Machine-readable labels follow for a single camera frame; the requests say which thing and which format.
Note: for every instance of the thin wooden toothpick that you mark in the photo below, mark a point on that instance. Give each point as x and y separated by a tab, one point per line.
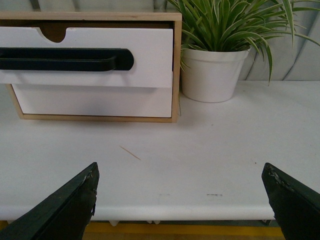
129	152

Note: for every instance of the white plant pot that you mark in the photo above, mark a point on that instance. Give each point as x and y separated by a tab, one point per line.
210	76

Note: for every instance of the wooden drawer cabinet frame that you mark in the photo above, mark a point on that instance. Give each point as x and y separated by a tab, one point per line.
53	26

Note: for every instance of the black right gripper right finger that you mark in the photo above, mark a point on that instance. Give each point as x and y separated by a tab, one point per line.
296	206

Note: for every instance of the green striped spider plant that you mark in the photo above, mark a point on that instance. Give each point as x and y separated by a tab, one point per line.
238	25

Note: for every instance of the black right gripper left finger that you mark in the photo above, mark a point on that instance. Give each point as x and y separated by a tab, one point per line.
63	215

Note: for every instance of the white drawer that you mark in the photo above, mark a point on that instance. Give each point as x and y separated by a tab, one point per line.
147	93
152	50

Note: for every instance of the black drawer handle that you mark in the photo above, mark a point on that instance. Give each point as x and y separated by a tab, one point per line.
66	59

